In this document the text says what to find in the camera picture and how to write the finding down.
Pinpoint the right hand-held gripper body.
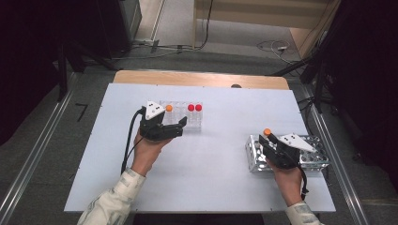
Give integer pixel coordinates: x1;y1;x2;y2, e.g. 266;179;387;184
262;132;317;171

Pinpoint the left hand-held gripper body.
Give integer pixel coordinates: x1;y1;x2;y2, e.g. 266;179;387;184
139;100;184;143

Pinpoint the clear acrylic tube rack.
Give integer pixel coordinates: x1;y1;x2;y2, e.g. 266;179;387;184
159;100;204;132

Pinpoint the red capped test tube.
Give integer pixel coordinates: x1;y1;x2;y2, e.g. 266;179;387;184
194;103;204;128
187;103;195;128

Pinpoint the metal tube rack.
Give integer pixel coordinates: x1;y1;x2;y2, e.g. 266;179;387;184
244;134;331;173

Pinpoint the person's left hand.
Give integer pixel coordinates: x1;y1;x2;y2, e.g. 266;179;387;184
130;129;175;176

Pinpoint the person's right hand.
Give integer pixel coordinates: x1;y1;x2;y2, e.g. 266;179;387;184
266;157;304;208

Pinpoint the wooden table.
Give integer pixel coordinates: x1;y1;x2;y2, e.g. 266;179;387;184
112;69;290;91

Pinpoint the black metal stand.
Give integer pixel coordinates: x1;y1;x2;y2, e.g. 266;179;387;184
270;46;332;115
55;43;120;102

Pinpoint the dark curtain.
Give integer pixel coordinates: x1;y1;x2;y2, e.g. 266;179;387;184
0;0;126;146
318;0;398;195

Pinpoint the light wooden furniture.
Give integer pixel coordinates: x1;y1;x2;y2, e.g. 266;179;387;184
192;0;342;59

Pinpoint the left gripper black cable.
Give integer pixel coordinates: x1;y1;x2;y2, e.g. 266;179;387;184
120;107;148;175

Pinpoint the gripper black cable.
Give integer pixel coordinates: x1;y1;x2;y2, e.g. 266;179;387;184
120;107;148;175
295;163;310;202

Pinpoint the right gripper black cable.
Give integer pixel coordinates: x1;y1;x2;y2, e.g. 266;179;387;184
295;163;310;202

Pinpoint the aluminium floor rail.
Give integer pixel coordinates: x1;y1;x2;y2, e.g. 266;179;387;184
0;71;79;219
301;83;370;225

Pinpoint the white coiled cable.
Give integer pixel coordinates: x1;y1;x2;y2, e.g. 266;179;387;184
256;38;299;65

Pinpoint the black hanging cable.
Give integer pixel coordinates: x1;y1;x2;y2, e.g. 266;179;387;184
111;0;215;60

